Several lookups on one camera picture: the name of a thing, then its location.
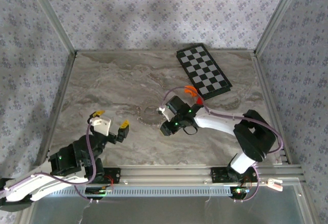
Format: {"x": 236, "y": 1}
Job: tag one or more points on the white red tag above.
{"x": 275, "y": 184}

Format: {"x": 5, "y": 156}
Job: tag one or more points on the aluminium table edge rail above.
{"x": 270, "y": 106}
{"x": 59, "y": 106}

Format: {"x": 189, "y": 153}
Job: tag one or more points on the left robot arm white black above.
{"x": 20, "y": 193}

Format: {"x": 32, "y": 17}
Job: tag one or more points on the small red block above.
{"x": 200, "y": 101}

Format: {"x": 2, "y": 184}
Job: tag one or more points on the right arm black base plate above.
{"x": 217, "y": 176}

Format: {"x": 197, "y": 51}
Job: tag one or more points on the orange curved plastic piece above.
{"x": 190, "y": 90}

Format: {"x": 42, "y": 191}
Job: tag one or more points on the aluminium frame post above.
{"x": 52, "y": 13}
{"x": 277, "y": 13}

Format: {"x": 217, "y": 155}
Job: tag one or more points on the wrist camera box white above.
{"x": 102, "y": 125}
{"x": 165, "y": 113}

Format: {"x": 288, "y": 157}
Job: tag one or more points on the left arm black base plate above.
{"x": 115, "y": 175}

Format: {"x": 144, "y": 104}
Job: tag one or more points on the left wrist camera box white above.
{"x": 102, "y": 125}

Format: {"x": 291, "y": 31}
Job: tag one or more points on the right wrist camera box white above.
{"x": 165, "y": 113}

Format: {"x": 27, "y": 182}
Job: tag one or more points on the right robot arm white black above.
{"x": 217, "y": 124}

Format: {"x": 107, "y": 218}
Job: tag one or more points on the black white chessboard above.
{"x": 205, "y": 72}

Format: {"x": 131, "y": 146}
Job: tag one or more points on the aluminium extrusion beam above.
{"x": 166, "y": 174}

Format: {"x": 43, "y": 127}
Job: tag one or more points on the grey metal sheet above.
{"x": 166, "y": 211}

